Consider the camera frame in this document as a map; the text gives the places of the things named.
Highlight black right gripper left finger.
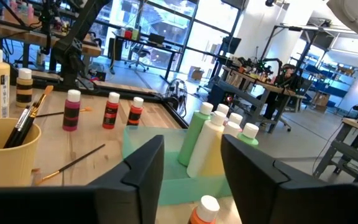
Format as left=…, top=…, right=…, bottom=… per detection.
left=0, top=134, right=165, bottom=224

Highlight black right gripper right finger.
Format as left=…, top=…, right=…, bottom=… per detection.
left=221, top=134, right=358, bottom=224

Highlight medium yellow paint bottle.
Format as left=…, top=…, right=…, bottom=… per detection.
left=200, top=121, right=242, bottom=178

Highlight large white paint bottle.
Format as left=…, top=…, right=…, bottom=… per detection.
left=186, top=110, right=227, bottom=179

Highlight green apple-label paint bottle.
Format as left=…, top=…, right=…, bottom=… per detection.
left=177, top=101, right=214, bottom=167

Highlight black-handled paintbrush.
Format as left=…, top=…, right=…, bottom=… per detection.
left=9, top=116, right=37, bottom=147

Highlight paintbrushes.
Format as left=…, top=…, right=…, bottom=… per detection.
left=26, top=85, right=55, bottom=131

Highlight small orange paint bottle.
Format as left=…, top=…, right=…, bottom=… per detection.
left=188, top=195, right=221, bottom=224

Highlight small red-orange paint bottle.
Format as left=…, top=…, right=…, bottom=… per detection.
left=126, top=96, right=145, bottom=127

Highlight small red paint bottle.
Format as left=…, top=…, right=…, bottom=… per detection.
left=102, top=91, right=121, bottom=130

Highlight small magenta paint bottle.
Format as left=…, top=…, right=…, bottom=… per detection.
left=62, top=89, right=82, bottom=133

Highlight small ochre paint bottle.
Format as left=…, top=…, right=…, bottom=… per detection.
left=15, top=68, right=34, bottom=108

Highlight teal plastic bin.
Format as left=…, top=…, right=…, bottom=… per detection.
left=122, top=126, right=232, bottom=206

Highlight black paintbrush gold ferrule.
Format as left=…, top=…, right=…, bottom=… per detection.
left=35, top=143, right=106, bottom=185

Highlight wood-top work table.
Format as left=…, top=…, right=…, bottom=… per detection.
left=216, top=65, right=307, bottom=134

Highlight gray metal table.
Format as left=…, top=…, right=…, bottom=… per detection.
left=312, top=116, right=358, bottom=185

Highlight black computer tower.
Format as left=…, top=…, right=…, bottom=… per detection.
left=208, top=83, right=234, bottom=110

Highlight cardboard box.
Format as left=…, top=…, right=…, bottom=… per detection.
left=190, top=65, right=206, bottom=82
left=311, top=91, right=331, bottom=113

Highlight person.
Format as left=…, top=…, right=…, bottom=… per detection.
left=261, top=63, right=306, bottom=127

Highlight yellow plastic cup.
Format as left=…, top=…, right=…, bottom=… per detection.
left=0, top=117, right=42, bottom=188

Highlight shelf with blue bins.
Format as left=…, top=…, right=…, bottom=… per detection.
left=303, top=52, right=358, bottom=98

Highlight black office chair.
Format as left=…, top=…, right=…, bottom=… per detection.
left=125, top=46, right=151, bottom=73

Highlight black standing desk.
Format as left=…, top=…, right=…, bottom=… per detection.
left=112, top=29, right=185, bottom=82

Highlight black monitor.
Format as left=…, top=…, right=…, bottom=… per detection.
left=221, top=36, right=242, bottom=55

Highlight wood-top robot table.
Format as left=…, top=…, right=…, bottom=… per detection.
left=0, top=18, right=103, bottom=74

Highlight black aluminium table frame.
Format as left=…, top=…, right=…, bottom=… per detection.
left=31, top=70, right=190, bottom=129

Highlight black wire floor fan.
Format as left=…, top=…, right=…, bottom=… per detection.
left=163, top=78, right=188, bottom=118

